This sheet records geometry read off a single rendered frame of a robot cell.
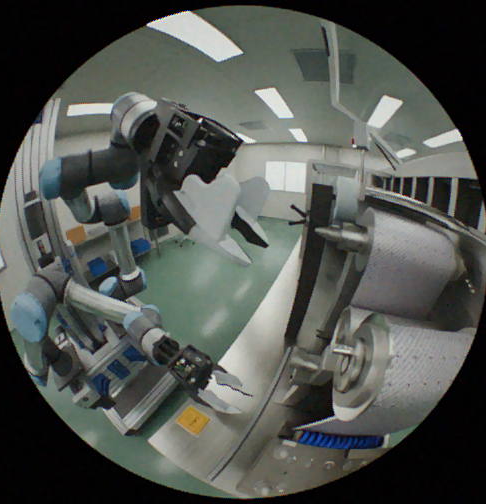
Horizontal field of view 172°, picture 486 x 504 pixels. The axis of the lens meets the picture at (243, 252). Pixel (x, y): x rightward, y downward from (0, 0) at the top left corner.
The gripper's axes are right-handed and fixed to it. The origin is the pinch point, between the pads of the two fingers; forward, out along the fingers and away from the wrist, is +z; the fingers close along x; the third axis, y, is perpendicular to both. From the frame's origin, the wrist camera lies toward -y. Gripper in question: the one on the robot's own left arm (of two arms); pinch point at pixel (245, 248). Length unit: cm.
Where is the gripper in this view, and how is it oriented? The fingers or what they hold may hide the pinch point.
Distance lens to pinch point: 15.6
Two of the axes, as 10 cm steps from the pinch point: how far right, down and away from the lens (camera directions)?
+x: 4.8, -3.8, 7.9
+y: 5.6, -5.6, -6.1
